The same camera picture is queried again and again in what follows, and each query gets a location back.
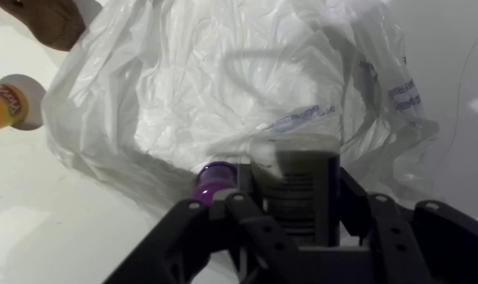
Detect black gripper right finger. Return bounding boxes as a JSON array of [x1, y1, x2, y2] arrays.
[[337, 166, 478, 284]]

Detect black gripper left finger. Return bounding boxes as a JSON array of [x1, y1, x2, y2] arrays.
[[102, 191, 307, 284]]

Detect purple play dough tub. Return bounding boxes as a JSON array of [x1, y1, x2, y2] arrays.
[[191, 160, 241, 208]]

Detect white plastic bag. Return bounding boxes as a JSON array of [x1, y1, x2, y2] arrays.
[[39, 0, 443, 215]]

